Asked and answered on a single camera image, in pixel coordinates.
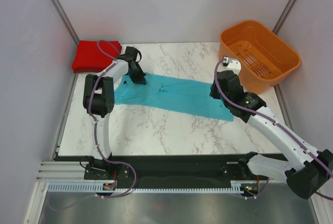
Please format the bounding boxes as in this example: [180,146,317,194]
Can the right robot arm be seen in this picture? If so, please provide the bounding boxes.
[210,70,332,200]

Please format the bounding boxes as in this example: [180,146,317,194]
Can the white slotted cable duct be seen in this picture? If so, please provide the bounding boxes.
[47,181,255,194]

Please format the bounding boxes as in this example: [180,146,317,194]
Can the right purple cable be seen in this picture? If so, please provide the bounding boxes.
[213,59,333,201]

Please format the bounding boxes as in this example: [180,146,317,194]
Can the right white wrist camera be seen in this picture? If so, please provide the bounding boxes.
[222,56,241,75]

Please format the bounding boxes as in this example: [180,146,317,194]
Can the right aluminium frame post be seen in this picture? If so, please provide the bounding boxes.
[272,0,297,35]

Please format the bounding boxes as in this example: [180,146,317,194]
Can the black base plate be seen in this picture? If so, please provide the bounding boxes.
[84,154,266,189]

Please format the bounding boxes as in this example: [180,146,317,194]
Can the orange plastic tub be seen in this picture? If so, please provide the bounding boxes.
[218,20,301,94]

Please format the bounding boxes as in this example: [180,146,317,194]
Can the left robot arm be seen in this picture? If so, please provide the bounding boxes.
[83,46,146,179]

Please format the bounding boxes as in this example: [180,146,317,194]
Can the aluminium frame post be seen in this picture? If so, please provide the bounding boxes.
[50,0,80,46]
[272,0,297,35]

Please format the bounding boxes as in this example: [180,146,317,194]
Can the turquoise t shirt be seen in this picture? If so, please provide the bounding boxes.
[114,73,234,121]

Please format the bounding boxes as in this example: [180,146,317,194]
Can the dark red folded t shirt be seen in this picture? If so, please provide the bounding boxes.
[72,42,123,74]

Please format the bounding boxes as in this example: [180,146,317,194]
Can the left aluminium frame post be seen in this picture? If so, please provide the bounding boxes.
[50,0,80,46]

